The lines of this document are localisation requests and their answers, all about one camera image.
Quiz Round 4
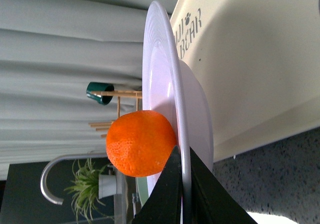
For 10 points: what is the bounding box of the wooden dish rack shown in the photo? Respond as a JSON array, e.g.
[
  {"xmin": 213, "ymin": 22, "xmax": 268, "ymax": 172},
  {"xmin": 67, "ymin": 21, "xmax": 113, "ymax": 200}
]
[{"xmin": 88, "ymin": 90, "xmax": 143, "ymax": 138}]

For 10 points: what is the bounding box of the orange mandarin fruit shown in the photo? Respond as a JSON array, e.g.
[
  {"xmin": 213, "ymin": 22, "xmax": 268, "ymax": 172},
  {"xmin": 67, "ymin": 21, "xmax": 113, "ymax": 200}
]
[{"xmin": 106, "ymin": 110, "xmax": 177, "ymax": 177}]

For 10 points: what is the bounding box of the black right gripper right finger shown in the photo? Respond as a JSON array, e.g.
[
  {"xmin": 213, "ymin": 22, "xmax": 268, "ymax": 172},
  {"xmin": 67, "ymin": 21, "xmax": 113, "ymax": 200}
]
[{"xmin": 190, "ymin": 149, "xmax": 256, "ymax": 224}]

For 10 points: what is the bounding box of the silver curved faucet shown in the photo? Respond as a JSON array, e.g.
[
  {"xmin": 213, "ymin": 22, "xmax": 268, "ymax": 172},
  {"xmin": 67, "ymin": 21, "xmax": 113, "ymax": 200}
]
[{"xmin": 40, "ymin": 152, "xmax": 107, "ymax": 206}]

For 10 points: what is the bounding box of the white ridged plate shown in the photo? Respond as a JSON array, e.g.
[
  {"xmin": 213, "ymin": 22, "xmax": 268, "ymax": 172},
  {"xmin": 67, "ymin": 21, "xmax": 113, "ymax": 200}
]
[{"xmin": 142, "ymin": 1, "xmax": 214, "ymax": 224}]

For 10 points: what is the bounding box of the dark green mug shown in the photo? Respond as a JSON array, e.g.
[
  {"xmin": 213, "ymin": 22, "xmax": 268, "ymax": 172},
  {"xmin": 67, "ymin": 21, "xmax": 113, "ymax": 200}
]
[{"xmin": 86, "ymin": 82, "xmax": 115, "ymax": 105}]

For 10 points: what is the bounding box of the beige bear tray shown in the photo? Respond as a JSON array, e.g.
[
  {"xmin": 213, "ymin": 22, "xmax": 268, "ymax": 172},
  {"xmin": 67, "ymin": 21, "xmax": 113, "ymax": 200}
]
[{"xmin": 171, "ymin": 0, "xmax": 320, "ymax": 162}]

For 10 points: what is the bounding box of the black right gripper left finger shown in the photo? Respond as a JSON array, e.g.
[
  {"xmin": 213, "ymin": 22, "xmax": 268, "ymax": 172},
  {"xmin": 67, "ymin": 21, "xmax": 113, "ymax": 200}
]
[{"xmin": 131, "ymin": 146, "xmax": 183, "ymax": 224}]

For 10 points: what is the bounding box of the potted green plant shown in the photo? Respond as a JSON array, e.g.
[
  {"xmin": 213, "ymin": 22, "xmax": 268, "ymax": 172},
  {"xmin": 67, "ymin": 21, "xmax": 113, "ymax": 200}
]
[{"xmin": 64, "ymin": 158, "xmax": 115, "ymax": 224}]

